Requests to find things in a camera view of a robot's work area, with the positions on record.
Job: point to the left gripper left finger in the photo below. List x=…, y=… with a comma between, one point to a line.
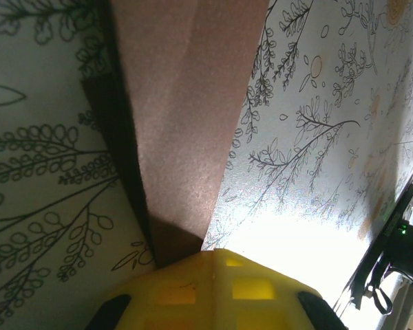
x=172, y=295

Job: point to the floral patterned table cover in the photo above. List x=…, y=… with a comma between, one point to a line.
x=38, y=206

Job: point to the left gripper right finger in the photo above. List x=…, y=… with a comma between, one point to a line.
x=254, y=295

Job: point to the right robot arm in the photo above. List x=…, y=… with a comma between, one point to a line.
x=407, y=254

